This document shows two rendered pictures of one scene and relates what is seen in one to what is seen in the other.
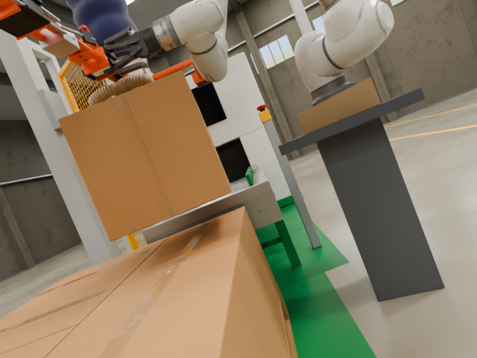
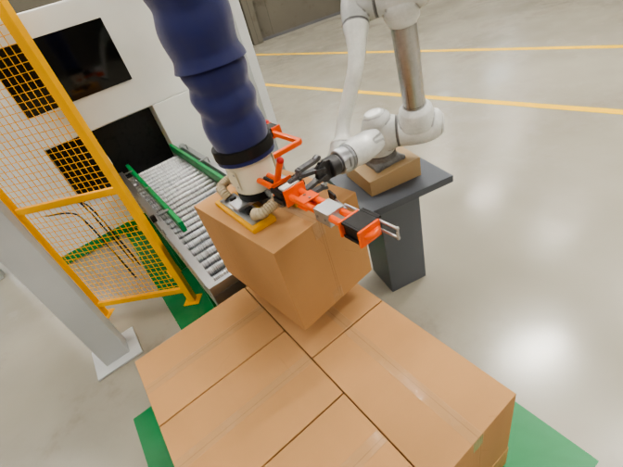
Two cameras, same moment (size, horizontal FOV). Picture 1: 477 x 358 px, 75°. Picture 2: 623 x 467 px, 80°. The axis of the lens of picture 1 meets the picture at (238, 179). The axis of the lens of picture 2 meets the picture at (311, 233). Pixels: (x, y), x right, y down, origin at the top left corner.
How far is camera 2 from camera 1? 1.31 m
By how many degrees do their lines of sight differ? 43
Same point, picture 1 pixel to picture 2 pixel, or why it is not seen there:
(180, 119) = not seen: hidden behind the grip
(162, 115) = not seen: hidden behind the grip
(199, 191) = (356, 275)
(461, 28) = not seen: outside the picture
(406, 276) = (409, 274)
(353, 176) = (395, 221)
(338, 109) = (397, 179)
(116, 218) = (310, 313)
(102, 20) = (251, 122)
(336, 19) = (416, 122)
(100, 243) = (72, 298)
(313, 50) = (387, 132)
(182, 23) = (364, 157)
